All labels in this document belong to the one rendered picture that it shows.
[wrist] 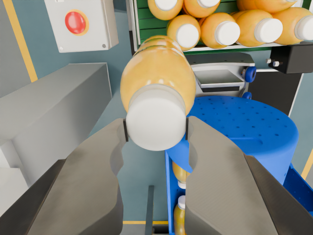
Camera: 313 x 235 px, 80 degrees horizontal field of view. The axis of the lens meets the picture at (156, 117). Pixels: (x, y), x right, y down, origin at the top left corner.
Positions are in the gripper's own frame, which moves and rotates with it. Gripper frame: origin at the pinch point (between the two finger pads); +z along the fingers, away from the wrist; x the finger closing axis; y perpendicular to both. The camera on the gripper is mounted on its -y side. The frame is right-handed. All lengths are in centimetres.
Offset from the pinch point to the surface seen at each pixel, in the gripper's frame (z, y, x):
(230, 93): 44, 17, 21
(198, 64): 43.4, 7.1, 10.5
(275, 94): 121, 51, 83
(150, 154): 134, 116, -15
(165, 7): 26.5, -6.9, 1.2
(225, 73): 39.7, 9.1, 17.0
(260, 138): 18.7, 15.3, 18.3
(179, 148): 18.9, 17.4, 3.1
